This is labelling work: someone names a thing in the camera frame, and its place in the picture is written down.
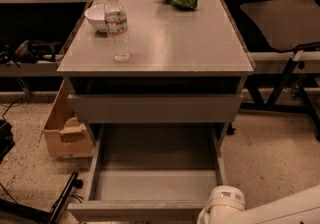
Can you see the grey drawer cabinet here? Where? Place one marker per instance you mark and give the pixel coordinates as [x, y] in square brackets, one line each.
[172, 52]

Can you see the clear plastic water bottle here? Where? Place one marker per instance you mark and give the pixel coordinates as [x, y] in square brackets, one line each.
[115, 18]

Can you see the grey top drawer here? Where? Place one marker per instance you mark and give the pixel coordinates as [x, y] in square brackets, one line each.
[212, 108]

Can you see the black box at left edge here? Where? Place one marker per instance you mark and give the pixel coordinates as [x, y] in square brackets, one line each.
[6, 138]

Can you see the black headset on shelf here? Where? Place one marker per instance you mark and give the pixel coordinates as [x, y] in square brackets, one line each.
[30, 51]

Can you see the black chair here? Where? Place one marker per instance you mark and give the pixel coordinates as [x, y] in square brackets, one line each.
[288, 26]

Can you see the cardboard box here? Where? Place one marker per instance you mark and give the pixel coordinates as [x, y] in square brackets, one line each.
[65, 136]

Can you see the white bowl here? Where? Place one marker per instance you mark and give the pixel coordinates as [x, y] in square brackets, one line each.
[95, 17]

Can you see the grey drawer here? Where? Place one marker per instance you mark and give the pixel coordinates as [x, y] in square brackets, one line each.
[212, 108]
[151, 172]

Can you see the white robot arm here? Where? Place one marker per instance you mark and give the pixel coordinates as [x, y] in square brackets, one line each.
[226, 205]

